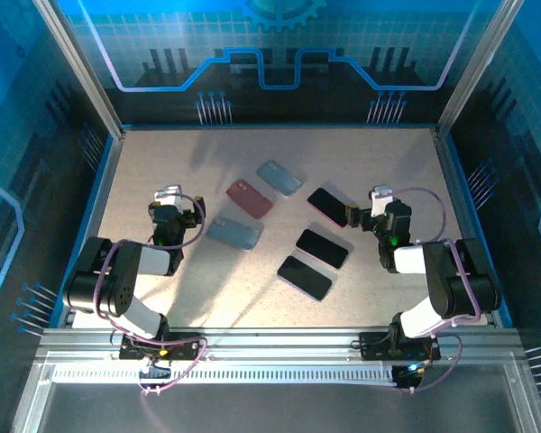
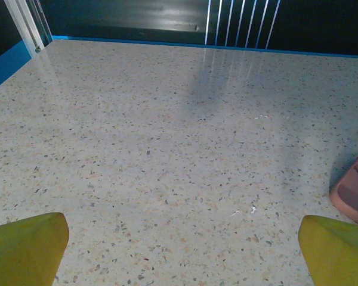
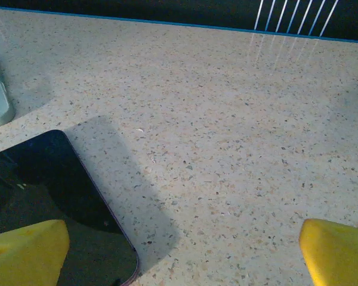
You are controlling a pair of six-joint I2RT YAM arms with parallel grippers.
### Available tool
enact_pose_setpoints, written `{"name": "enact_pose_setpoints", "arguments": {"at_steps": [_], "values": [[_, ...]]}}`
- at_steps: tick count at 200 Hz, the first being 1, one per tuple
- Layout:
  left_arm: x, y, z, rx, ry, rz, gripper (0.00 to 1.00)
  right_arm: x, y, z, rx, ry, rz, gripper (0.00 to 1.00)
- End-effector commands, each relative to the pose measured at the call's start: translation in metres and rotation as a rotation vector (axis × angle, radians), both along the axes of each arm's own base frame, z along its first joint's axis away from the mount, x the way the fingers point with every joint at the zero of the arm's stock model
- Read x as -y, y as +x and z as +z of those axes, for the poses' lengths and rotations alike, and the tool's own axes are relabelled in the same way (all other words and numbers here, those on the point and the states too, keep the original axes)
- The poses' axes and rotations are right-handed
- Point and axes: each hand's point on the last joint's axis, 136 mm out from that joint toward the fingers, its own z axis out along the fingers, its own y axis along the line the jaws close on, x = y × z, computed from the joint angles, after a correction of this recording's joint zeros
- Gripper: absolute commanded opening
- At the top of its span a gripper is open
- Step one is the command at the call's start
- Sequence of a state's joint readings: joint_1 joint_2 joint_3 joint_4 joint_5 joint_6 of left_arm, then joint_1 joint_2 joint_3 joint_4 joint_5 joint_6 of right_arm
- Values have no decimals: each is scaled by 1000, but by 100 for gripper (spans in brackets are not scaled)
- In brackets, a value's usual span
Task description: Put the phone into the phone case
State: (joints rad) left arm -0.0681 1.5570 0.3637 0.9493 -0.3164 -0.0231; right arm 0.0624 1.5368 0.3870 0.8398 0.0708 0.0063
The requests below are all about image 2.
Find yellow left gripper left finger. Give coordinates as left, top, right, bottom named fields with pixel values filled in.
left=0, top=212, right=70, bottom=286

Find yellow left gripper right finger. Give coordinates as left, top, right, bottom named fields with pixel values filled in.
left=298, top=214, right=358, bottom=286

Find blue table edge strip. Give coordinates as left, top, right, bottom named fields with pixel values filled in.
left=0, top=40, right=36, bottom=95
left=51, top=35, right=358, bottom=58

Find aluminium frame post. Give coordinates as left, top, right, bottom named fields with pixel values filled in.
left=2, top=0, right=53, bottom=57

